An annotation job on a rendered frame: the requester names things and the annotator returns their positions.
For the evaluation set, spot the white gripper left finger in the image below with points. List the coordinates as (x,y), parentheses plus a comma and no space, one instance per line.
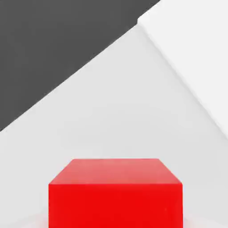
(42,223)

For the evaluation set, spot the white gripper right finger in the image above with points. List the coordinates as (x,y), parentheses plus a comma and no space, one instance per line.
(186,224)

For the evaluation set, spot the small red cube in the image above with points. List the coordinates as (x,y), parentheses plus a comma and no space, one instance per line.
(115,201)

